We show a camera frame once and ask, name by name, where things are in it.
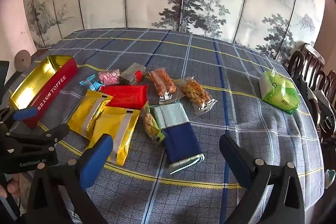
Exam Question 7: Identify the navy and silver snack packet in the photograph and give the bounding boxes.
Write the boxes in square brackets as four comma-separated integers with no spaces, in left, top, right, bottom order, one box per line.
[150,102,206,175]

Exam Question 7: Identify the clear packet of peanuts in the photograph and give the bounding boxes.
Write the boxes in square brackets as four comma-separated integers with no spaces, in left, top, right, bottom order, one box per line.
[141,102,166,145]

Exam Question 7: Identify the blue plaid tablecloth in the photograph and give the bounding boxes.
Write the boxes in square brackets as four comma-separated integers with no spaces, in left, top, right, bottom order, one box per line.
[0,27,326,224]

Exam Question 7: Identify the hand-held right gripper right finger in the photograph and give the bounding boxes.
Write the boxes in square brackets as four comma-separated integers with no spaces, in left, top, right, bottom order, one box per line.
[219,133,306,224]

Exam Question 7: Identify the green tissue pack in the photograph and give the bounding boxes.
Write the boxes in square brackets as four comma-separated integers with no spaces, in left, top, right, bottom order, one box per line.
[259,69,300,115]

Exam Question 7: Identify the light blue candy packet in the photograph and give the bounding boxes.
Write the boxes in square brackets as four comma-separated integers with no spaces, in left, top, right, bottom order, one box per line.
[79,75,101,91]

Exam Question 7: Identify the round grey stone disc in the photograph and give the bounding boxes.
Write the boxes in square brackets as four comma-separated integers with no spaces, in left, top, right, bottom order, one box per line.
[15,50,30,72]

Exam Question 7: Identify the dark wooden chair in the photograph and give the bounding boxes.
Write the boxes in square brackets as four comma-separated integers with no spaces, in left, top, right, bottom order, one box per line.
[312,70,336,151]
[287,42,326,98]

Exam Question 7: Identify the gold foil snack packet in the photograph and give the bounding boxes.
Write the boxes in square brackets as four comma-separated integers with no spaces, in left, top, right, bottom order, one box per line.
[87,106,141,167]
[68,90,114,138]

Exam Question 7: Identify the red snack packet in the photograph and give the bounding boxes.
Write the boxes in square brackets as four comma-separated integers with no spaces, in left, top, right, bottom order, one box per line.
[99,84,149,110]

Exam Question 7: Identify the pale blue object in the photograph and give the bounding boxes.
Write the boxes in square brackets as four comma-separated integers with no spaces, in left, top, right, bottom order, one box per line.
[324,169,336,189]

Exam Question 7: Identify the person's left hand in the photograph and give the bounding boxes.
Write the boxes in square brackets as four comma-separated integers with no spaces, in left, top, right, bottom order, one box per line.
[0,173,24,199]

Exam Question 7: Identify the clear packet of fried snacks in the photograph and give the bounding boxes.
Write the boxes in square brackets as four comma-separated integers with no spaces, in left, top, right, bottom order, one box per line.
[175,77,218,115]

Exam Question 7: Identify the red and gold tin box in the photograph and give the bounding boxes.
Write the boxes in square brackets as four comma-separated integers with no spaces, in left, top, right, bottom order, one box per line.
[9,55,78,130]

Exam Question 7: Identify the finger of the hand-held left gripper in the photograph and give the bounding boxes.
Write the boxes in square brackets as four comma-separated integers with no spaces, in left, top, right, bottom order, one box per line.
[0,106,38,135]
[0,123,71,155]

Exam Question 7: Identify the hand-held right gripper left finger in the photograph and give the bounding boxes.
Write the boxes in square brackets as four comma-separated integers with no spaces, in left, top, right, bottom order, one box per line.
[26,133,114,224]

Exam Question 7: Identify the clear packet of orange sticks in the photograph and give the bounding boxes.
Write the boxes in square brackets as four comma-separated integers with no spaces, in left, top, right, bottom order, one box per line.
[148,69,177,105]

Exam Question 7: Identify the pink candy packet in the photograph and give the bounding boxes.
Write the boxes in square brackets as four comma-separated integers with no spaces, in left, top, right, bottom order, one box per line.
[98,70,120,86]

